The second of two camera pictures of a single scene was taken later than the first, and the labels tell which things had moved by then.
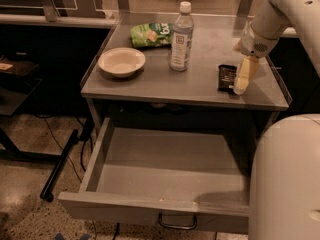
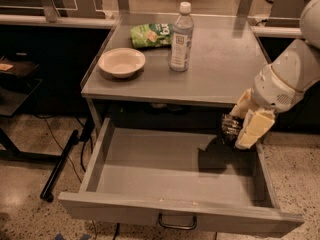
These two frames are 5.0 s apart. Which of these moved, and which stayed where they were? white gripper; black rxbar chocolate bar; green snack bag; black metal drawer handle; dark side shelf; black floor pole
Moved: white gripper; black rxbar chocolate bar
Stayed: green snack bag; black floor pole; dark side shelf; black metal drawer handle
